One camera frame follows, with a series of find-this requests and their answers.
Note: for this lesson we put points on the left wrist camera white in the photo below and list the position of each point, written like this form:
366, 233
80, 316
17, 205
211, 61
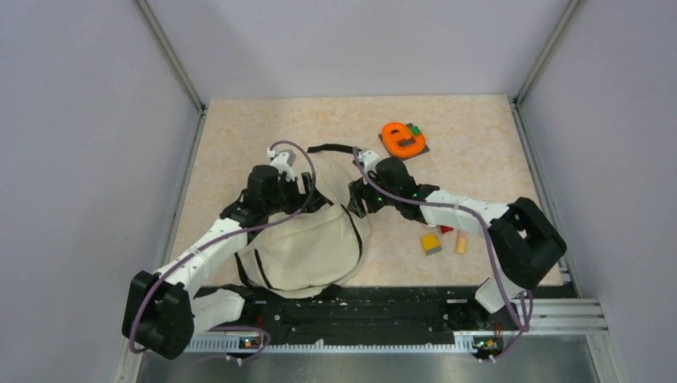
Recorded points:
283, 161

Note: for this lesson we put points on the white cable duct strip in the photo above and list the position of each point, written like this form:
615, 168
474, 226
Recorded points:
234, 345

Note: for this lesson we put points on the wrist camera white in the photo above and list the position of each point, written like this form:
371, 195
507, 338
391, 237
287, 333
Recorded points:
283, 161
366, 161

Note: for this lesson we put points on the grey building plate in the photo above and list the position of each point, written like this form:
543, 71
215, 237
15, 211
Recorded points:
400, 143

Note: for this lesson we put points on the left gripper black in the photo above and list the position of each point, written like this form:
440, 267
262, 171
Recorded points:
309, 202

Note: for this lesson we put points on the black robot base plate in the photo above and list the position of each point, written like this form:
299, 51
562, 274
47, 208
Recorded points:
409, 315

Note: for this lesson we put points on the yellow grey eraser block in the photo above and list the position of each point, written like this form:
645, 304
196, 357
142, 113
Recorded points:
430, 244

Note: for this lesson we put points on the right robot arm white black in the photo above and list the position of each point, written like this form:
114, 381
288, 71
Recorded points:
522, 243

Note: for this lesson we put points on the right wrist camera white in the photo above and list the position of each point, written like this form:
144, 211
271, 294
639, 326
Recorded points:
366, 161

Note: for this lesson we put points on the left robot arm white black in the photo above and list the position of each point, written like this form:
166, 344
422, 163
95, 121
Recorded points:
163, 311

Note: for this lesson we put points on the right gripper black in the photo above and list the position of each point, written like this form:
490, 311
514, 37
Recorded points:
359, 191

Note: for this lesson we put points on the aluminium frame rail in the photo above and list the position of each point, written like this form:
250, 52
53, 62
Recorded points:
554, 317

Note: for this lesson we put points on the beige canvas student bag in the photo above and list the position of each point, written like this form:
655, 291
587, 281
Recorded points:
313, 251

